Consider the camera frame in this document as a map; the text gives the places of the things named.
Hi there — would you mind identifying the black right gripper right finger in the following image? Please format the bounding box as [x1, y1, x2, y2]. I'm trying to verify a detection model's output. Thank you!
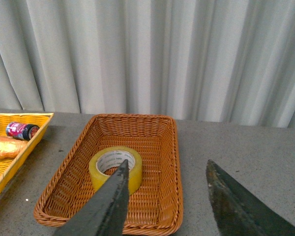
[206, 160, 295, 236]

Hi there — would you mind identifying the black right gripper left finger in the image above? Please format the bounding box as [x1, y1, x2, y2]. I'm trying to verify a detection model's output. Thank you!
[54, 160, 129, 236]

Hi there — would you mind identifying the clear packing tape roll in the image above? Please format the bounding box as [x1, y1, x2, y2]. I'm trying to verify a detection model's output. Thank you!
[88, 146, 143, 195]

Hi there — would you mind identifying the brown wicker basket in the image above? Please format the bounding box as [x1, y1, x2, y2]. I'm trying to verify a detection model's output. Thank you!
[33, 114, 183, 236]

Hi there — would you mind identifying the yellow woven basket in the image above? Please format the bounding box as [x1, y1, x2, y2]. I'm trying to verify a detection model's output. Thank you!
[0, 112, 55, 206]

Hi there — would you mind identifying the small printed can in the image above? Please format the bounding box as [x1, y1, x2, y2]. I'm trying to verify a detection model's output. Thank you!
[5, 121, 40, 141]

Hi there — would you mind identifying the toy bread loaf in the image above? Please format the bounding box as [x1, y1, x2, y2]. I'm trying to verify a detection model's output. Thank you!
[0, 136, 28, 159]

